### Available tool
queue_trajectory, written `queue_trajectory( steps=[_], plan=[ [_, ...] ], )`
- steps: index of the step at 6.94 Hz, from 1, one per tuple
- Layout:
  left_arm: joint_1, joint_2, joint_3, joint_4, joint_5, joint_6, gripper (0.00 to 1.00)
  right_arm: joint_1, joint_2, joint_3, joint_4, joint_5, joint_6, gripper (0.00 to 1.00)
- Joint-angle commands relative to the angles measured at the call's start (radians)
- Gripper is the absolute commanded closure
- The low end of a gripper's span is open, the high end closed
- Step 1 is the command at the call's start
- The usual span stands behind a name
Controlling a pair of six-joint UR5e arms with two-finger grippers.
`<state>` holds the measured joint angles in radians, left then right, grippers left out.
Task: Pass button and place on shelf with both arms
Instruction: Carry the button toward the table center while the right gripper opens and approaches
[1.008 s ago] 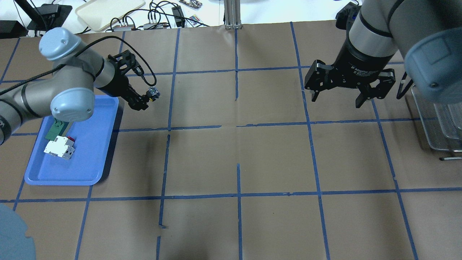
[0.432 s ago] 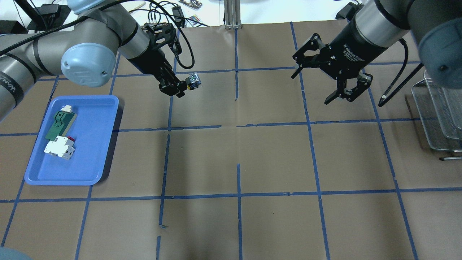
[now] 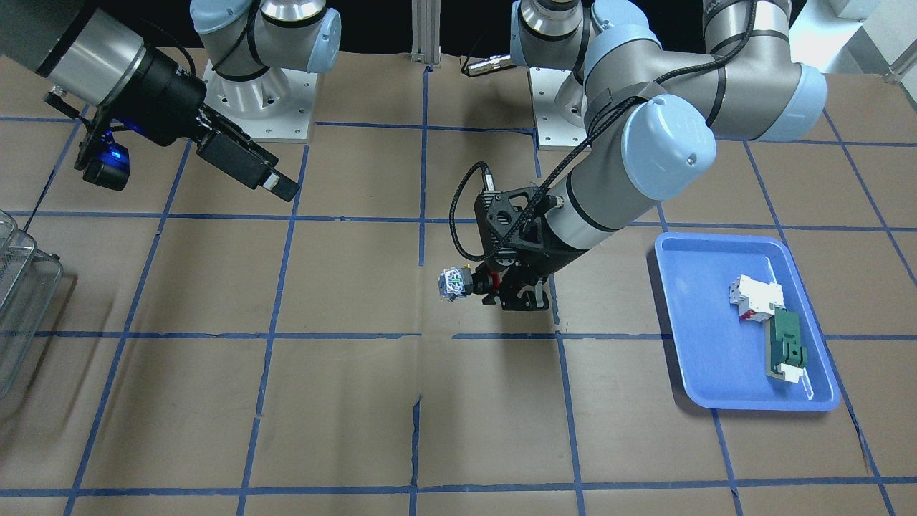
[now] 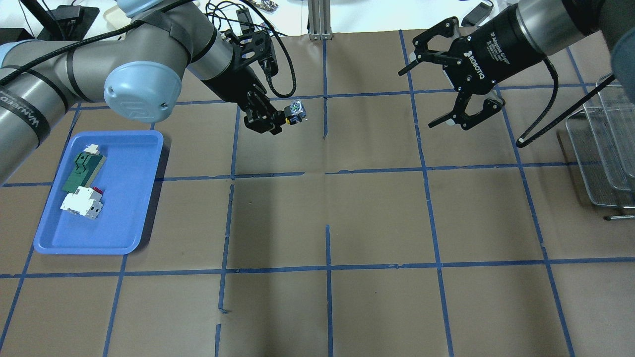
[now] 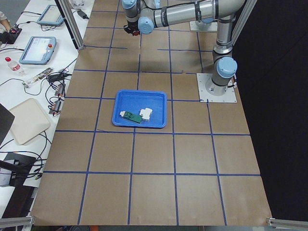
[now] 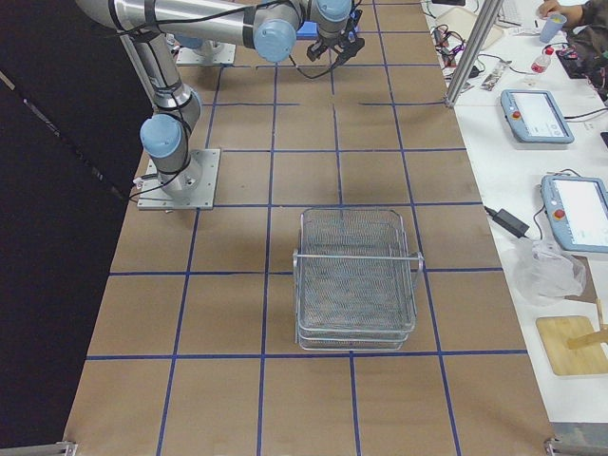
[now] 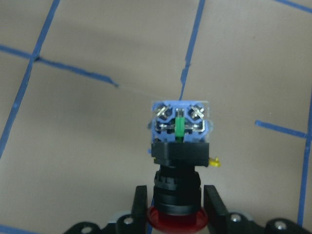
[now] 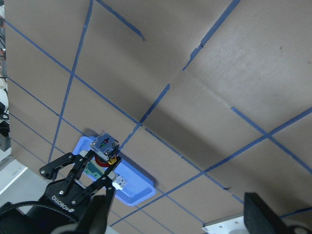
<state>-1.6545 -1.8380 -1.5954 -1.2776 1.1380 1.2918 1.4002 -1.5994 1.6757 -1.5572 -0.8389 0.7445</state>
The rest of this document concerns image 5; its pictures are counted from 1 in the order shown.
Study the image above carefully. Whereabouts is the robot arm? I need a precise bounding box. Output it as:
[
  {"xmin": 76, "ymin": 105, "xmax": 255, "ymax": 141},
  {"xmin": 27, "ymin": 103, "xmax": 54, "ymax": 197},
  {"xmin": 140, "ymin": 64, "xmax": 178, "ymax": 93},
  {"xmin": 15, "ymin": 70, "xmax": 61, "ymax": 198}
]
[{"xmin": 121, "ymin": 0, "xmax": 247, "ymax": 64}]

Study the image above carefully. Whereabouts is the white circuit breaker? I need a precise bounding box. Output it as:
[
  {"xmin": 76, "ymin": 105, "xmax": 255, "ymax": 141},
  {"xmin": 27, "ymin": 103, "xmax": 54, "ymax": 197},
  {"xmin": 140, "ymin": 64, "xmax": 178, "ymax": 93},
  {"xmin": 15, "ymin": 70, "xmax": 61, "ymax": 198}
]
[{"xmin": 139, "ymin": 108, "xmax": 153, "ymax": 121}]

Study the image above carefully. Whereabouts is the blue plastic tray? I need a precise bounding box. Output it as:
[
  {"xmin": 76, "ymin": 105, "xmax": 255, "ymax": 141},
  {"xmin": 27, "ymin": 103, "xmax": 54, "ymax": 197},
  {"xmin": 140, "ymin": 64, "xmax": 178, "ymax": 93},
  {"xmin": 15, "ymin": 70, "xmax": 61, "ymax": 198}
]
[{"xmin": 112, "ymin": 90, "xmax": 167, "ymax": 128}]

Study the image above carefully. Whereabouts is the green terminal block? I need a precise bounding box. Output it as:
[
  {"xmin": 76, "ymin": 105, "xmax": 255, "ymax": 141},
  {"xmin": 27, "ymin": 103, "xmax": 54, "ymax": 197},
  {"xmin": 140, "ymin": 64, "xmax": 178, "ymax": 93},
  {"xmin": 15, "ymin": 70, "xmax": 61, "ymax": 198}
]
[{"xmin": 120, "ymin": 111, "xmax": 142, "ymax": 124}]

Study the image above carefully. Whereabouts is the black power adapter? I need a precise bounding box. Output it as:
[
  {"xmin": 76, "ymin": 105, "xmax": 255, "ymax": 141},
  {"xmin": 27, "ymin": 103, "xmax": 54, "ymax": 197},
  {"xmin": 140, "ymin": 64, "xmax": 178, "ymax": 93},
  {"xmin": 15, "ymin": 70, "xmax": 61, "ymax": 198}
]
[{"xmin": 77, "ymin": 10, "xmax": 89, "ymax": 19}]

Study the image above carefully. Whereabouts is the near teach pendant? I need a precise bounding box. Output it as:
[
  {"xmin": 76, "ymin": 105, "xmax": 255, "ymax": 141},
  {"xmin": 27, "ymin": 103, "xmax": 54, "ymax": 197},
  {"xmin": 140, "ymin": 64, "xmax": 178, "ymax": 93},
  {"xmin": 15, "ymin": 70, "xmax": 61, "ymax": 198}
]
[{"xmin": 19, "ymin": 36, "xmax": 57, "ymax": 65}]

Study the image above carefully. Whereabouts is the teach pendant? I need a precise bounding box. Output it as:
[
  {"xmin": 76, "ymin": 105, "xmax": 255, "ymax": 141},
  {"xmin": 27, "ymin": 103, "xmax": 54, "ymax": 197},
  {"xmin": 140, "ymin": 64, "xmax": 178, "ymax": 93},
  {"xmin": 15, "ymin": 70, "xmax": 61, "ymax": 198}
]
[
  {"xmin": 19, "ymin": 36, "xmax": 57, "ymax": 65},
  {"xmin": 37, "ymin": 5, "xmax": 64, "ymax": 26}
]

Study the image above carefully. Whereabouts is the far teach pendant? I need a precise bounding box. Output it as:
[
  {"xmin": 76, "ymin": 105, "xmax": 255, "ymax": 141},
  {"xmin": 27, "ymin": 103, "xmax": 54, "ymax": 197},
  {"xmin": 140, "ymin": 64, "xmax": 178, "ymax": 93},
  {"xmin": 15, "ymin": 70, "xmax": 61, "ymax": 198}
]
[{"xmin": 37, "ymin": 5, "xmax": 64, "ymax": 26}]

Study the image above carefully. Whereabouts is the plastic water bottle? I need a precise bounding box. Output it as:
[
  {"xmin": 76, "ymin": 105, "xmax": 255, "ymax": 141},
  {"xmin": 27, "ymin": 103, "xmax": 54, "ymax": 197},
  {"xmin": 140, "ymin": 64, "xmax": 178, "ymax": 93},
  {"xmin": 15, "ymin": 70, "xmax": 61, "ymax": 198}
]
[{"xmin": 5, "ymin": 57, "xmax": 26, "ymax": 76}]

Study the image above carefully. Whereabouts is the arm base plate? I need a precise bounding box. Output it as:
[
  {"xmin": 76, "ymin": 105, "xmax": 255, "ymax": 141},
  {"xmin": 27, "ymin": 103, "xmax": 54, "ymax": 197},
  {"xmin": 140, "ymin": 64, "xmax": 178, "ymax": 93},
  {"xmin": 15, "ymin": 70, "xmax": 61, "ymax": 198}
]
[
  {"xmin": 189, "ymin": 21, "xmax": 218, "ymax": 33},
  {"xmin": 196, "ymin": 73, "xmax": 237, "ymax": 103}
]

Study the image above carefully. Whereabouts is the aluminium frame post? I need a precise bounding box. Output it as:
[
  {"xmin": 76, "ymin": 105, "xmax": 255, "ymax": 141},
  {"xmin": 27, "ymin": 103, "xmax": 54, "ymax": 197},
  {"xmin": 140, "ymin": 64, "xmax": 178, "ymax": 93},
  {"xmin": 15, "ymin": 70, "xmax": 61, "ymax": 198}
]
[{"xmin": 55, "ymin": 0, "xmax": 85, "ymax": 50}]

